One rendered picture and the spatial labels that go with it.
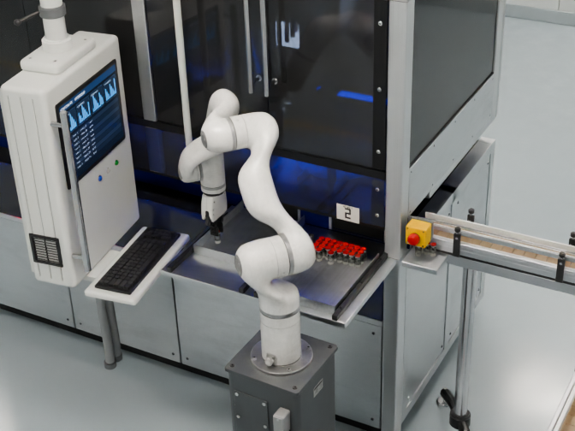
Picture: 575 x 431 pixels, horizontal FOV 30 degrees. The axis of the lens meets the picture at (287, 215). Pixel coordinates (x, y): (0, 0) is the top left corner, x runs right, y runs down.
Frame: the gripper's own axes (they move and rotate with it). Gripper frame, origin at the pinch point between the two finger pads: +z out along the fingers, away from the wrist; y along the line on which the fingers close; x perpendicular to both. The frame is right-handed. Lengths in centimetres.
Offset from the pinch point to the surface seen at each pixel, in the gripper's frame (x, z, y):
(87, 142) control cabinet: -40, -31, 14
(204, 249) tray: -1.2, 5.3, 6.4
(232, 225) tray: -3.1, 8.0, -14.9
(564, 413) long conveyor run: 134, -1, 41
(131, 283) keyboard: -19.7, 13.2, 25.5
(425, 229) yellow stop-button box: 69, -7, -20
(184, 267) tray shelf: -4.2, 8.1, 15.3
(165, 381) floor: -42, 96, -15
